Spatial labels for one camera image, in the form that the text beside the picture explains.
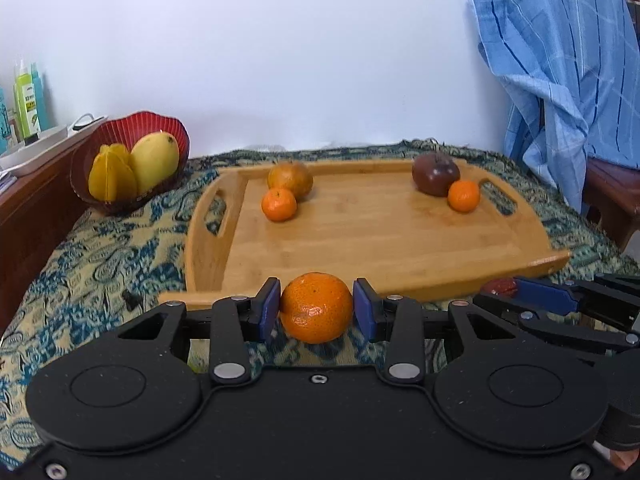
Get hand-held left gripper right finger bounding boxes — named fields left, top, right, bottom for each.
left=352, top=277, right=507, bottom=385

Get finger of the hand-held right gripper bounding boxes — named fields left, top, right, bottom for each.
left=472, top=293, right=640, bottom=354
left=515, top=274, right=640, bottom=321

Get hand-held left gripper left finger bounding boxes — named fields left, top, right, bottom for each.
left=115, top=277, right=282, bottom=387

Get orange tangerine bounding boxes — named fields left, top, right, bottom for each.
left=261, top=187, right=298, bottom=223
left=279, top=272, right=355, bottom=345
left=447, top=179, right=482, bottom=213

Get dried red date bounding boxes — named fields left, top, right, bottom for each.
left=482, top=278, right=521, bottom=297

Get wooden serving tray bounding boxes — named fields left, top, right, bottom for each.
left=159, top=159, right=572, bottom=311

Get brownish mottled orange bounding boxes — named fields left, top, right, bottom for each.
left=267, top=161, right=314, bottom=201

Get dark red apple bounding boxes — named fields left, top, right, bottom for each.
left=411, top=152, right=461, bottom=197

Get blue paisley table cloth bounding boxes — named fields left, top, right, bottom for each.
left=0, top=140, right=640, bottom=466

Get yellow mango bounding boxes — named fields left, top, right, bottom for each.
left=130, top=131, right=180, bottom=196

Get yellow starfruit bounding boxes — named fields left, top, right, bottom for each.
left=88, top=143, right=138, bottom=202

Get red ribbed fruit bowl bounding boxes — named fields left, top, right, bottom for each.
left=70, top=111, right=191, bottom=216

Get blue plaid cloth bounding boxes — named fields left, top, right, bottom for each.
left=465, top=0, right=640, bottom=216

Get brown wooden cabinet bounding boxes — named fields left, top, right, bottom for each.
left=0, top=125, right=101, bottom=331

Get white plastic tray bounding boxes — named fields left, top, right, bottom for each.
left=0, top=125, right=68, bottom=177

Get blue bottle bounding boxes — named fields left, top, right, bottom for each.
left=30, top=62, right=51, bottom=131

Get green bottle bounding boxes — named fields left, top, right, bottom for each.
left=12, top=59, right=41, bottom=141

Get white cable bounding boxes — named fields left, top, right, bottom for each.
left=70, top=112, right=108, bottom=133

